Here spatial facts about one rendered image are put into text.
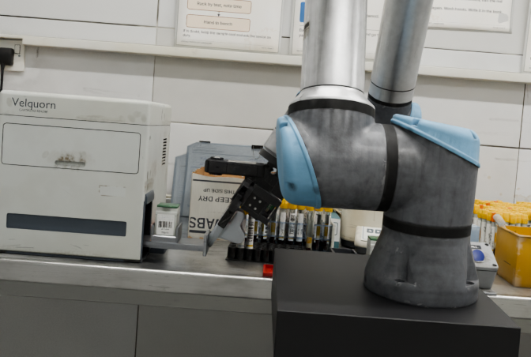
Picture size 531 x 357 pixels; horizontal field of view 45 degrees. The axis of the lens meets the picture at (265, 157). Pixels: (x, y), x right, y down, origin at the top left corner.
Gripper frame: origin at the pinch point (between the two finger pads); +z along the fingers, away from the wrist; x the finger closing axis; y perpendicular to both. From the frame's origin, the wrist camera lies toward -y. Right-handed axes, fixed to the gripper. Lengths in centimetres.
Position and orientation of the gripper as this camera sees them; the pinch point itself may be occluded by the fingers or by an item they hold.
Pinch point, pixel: (209, 238)
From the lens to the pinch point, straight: 124.4
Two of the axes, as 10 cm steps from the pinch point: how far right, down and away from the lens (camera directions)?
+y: 8.3, 5.6, 0.3
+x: 0.0, -0.5, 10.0
